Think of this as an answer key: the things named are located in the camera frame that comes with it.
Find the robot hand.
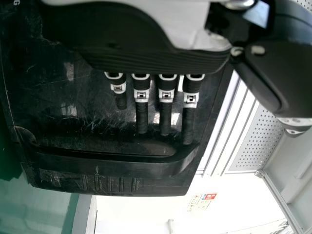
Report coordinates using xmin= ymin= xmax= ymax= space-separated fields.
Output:
xmin=41 ymin=0 xmax=312 ymax=145

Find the red and white wall sign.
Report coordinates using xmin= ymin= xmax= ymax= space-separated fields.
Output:
xmin=187 ymin=193 xmax=218 ymax=212

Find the white perforated panel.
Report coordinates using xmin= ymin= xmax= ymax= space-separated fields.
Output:
xmin=226 ymin=106 xmax=286 ymax=174

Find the grey aluminium frame post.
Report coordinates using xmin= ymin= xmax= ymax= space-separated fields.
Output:
xmin=254 ymin=126 xmax=312 ymax=234

